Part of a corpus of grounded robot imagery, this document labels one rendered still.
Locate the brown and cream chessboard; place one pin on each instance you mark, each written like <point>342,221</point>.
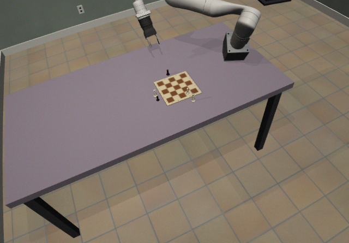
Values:
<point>173,89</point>

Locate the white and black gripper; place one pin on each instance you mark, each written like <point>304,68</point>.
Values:
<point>146,24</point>

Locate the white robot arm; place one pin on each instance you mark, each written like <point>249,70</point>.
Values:
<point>245,25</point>

